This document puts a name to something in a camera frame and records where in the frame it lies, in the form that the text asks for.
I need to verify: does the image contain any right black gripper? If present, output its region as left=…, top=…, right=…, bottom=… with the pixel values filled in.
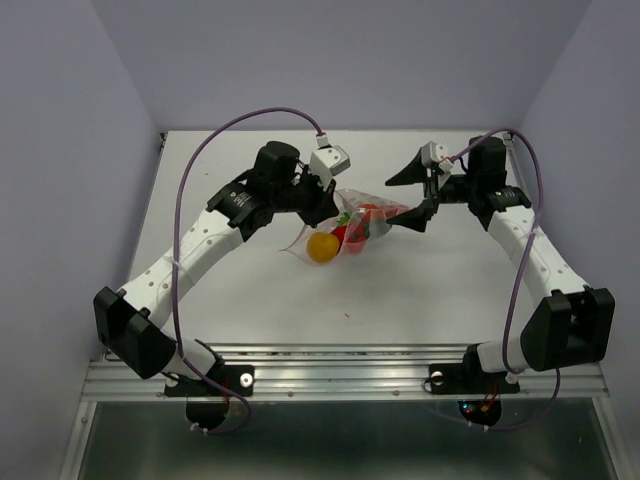
left=384, top=147, right=479, bottom=232

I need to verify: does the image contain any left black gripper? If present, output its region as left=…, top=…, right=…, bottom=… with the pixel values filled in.
left=272, top=164, right=340, bottom=229

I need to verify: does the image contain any clear pink-dotted zip bag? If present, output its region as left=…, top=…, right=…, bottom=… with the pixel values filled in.
left=282, top=189, right=409, bottom=266

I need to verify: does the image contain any yellow lemon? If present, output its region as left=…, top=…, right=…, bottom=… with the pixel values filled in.
left=306, top=232, right=340, bottom=264

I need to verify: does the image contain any red bell pepper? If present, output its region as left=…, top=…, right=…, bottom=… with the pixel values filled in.
left=330, top=223, right=370, bottom=255

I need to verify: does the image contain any orange carrot with leaves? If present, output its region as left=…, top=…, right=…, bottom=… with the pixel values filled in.
left=336, top=203, right=386, bottom=227

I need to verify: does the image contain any dark green cucumber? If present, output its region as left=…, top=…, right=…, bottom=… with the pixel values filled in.
left=370, top=216, right=392, bottom=238

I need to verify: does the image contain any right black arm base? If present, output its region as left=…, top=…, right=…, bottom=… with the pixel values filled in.
left=422, top=345, right=521, bottom=430

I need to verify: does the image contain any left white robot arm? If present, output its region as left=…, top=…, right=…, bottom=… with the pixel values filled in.
left=93, top=140, right=350, bottom=394

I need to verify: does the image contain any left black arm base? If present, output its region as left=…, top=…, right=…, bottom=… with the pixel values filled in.
left=162, top=364, right=256, bottom=436

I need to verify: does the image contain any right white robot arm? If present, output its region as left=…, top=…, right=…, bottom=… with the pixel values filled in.
left=386, top=133, right=615, bottom=390

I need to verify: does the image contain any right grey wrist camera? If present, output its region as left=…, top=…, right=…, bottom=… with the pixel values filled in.
left=420, top=141, right=453, bottom=171

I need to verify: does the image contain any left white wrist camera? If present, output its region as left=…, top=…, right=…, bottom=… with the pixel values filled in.
left=309, top=146, right=351, bottom=181

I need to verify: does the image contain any aluminium rail frame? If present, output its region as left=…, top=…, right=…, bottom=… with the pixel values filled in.
left=58, top=130, right=631, bottom=480

